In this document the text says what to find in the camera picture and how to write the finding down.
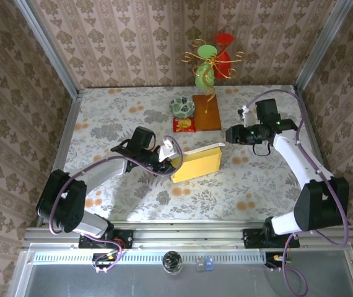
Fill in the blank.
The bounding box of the yellow paper box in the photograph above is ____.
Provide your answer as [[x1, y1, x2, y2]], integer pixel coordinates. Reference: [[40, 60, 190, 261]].
[[170, 141, 226, 184]]

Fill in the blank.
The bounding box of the brown wooden board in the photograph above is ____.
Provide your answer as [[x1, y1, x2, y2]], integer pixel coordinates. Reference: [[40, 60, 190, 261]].
[[191, 94, 222, 132]]

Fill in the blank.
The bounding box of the red snack packet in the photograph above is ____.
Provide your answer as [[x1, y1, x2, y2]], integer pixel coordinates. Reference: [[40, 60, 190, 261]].
[[172, 116, 197, 134]]

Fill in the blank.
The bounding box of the green leaf patterned bowl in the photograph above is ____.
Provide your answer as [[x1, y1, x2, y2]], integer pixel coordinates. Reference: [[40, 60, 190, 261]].
[[168, 96, 196, 119]]

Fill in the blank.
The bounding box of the green goblet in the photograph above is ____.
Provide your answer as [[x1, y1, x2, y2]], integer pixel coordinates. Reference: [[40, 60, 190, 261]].
[[194, 45, 218, 89]]

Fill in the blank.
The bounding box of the red goblet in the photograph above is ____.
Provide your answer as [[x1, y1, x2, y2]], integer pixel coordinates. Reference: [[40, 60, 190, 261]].
[[213, 33, 235, 80]]

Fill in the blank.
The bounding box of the shiny metal cup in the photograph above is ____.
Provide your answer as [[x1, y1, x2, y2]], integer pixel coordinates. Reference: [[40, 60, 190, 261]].
[[162, 250, 184, 275]]

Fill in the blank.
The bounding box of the black connector board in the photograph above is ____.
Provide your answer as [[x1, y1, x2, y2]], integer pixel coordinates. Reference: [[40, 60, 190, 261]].
[[92, 252, 119, 269], [264, 252, 289, 269]]

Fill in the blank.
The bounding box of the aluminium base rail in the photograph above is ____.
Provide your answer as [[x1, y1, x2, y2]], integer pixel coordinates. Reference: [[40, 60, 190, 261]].
[[23, 220, 353, 252]]

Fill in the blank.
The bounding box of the gold wire stand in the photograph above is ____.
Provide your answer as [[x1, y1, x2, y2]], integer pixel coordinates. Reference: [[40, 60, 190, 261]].
[[180, 38, 247, 113]]

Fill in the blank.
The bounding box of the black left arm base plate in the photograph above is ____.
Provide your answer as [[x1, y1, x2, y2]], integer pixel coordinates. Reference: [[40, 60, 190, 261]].
[[78, 228, 134, 250]]

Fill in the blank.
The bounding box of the slotted grey cable duct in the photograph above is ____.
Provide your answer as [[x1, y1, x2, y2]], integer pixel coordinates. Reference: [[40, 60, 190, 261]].
[[32, 251, 268, 264]]

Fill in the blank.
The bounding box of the aluminium frame post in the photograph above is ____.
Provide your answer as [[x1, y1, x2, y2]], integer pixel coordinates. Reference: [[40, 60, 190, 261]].
[[294, 0, 353, 93], [14, 0, 80, 98]]

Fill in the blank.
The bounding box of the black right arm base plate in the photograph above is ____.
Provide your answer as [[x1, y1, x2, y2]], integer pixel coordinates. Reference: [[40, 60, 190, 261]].
[[242, 228, 300, 249]]

